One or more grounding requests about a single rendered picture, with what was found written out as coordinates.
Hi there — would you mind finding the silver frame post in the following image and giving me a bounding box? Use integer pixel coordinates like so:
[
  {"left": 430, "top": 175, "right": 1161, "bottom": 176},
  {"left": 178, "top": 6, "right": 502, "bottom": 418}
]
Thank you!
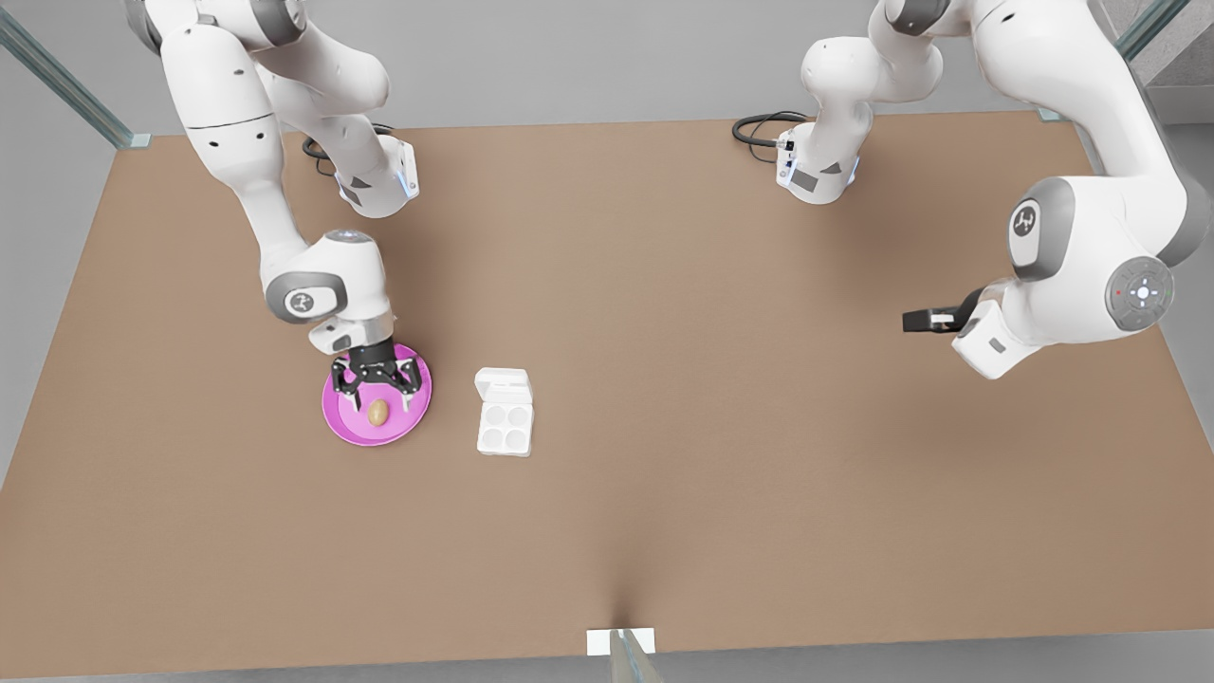
[
  {"left": 1038, "top": 0, "right": 1192, "bottom": 122},
  {"left": 587, "top": 628, "right": 665, "bottom": 683},
  {"left": 0, "top": 8, "right": 151, "bottom": 150}
]

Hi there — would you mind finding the white egg box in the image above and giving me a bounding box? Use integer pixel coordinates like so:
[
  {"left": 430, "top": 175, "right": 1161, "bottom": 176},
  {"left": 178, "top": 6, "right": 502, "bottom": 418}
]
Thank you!
[{"left": 476, "top": 400, "right": 535, "bottom": 458}]

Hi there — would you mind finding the white egg box lid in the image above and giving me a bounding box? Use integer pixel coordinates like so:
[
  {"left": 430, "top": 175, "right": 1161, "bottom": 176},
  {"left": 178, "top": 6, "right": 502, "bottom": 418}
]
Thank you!
[{"left": 474, "top": 367, "right": 533, "bottom": 407}]

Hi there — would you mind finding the black cable loop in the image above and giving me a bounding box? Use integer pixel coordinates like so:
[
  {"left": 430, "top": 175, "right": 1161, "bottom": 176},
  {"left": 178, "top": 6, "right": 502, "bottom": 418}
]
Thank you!
[
  {"left": 732, "top": 111, "right": 812, "bottom": 164},
  {"left": 303, "top": 123, "right": 396, "bottom": 178}
]

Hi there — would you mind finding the magenta round plate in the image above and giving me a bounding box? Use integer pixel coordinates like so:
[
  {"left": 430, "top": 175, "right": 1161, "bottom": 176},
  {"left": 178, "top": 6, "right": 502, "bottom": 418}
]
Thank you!
[{"left": 322, "top": 343, "right": 433, "bottom": 447}]

